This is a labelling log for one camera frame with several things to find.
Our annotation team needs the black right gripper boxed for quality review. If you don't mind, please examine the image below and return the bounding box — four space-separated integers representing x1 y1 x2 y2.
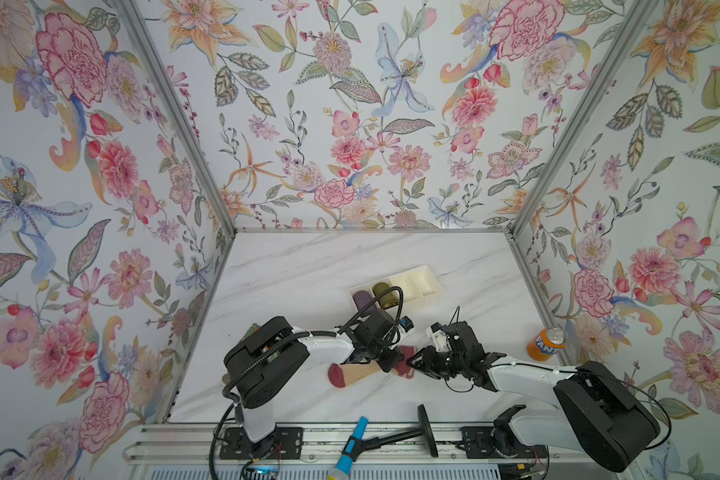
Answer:
406 346 466 379

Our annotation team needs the beige pink purple striped sock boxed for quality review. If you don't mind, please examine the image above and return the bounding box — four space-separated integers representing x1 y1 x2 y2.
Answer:
328 346 415 388

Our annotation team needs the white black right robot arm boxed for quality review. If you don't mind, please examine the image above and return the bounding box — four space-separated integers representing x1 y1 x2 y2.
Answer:
406 322 672 473

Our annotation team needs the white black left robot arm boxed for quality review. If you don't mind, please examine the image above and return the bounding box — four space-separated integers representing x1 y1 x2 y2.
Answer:
208 286 404 479

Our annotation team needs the rolled purple sock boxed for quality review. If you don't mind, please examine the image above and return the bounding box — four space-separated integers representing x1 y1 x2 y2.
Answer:
352 290 372 311

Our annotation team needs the rolled green sock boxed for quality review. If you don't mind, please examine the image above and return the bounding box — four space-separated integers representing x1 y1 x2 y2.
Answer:
372 282 400 310

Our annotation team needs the cream divided organizer tray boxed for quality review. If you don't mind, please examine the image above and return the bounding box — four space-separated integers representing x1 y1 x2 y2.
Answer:
347 264 444 310

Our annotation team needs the green packet on table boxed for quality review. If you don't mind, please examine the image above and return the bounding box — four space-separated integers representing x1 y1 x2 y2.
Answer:
243 323 260 339

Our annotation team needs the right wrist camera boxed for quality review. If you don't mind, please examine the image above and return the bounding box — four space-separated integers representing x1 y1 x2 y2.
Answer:
426 327 451 353

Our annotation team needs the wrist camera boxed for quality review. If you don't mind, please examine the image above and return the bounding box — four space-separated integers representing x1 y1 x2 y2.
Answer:
426 327 451 353
398 316 414 336

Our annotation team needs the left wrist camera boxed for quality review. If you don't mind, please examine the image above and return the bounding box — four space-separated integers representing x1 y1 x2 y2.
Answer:
398 316 414 336

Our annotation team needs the blue handled black tool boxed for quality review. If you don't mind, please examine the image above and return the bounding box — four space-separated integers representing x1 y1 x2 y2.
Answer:
326 404 439 480

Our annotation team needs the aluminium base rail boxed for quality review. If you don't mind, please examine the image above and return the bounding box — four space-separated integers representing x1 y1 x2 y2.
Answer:
121 423 615 479

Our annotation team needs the aluminium corner post left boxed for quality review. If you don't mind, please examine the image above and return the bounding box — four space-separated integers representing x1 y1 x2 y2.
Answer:
113 0 237 240

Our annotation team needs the aluminium corner post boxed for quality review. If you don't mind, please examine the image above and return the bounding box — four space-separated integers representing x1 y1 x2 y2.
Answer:
113 0 237 240
506 1 655 240

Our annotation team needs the aluminium corner post right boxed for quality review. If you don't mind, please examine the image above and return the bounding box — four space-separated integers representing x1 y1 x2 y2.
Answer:
506 1 655 240

